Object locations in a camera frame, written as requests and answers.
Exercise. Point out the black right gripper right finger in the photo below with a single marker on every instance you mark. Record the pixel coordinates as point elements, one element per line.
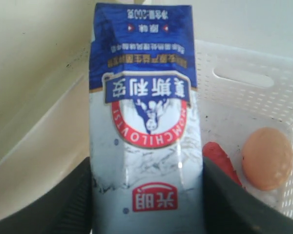
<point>230,209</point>

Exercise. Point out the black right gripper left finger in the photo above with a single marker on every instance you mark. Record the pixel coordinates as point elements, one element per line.
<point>65,209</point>

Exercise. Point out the red sausage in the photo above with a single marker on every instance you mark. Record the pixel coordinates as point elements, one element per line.
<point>219,157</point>

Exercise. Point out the brown egg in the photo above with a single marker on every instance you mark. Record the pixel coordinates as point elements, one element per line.
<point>267,158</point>

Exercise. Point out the blue white milk carton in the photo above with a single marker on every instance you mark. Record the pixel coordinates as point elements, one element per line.
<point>144,125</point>

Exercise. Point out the white perforated plastic basket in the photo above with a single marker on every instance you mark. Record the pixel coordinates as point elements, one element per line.
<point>241,91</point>

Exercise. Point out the cream plastic bin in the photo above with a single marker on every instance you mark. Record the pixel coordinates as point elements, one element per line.
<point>44,50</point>

